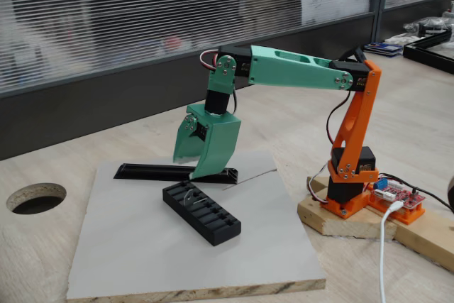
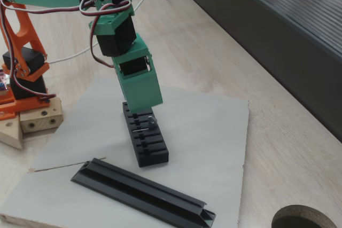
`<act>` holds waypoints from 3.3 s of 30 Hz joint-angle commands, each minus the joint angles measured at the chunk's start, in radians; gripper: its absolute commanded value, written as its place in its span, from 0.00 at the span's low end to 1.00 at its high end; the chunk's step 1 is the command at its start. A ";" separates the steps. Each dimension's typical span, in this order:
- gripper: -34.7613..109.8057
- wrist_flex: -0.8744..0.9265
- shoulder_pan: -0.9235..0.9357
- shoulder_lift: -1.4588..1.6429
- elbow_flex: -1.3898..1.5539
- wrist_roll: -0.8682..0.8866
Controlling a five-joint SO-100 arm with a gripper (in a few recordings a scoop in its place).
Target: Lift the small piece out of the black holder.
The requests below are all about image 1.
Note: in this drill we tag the dark grey metal bracket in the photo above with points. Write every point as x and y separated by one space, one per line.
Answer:
188 197

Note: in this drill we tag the black slotted rack block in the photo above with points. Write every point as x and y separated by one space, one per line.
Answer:
220 228

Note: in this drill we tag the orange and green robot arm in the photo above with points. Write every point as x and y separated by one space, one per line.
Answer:
283 72

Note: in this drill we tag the grey plywood board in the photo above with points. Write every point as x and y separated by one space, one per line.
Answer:
142 246

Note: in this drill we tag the wooden base block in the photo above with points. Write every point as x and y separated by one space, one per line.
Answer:
340 225

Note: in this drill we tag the black folding stand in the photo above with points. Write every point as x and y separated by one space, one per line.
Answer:
360 53

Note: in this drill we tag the stack of blue cards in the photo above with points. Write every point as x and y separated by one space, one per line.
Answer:
383 49

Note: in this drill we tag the red controller board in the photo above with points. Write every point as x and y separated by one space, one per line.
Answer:
404 194

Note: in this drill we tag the white paper pile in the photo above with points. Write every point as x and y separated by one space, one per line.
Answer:
401 38

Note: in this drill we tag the wooden plank under controller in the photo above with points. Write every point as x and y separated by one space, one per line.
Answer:
425 239

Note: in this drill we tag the clear bag with black part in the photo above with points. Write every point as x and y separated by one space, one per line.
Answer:
431 28

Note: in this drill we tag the dark round object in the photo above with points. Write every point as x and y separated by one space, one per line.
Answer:
451 193

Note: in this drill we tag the black channel rail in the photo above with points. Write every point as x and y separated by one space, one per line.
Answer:
149 171

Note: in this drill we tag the orange board bracket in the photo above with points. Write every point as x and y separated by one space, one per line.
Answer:
408 216

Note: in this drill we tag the black rectangular frame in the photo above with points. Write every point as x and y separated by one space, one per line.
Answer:
425 56

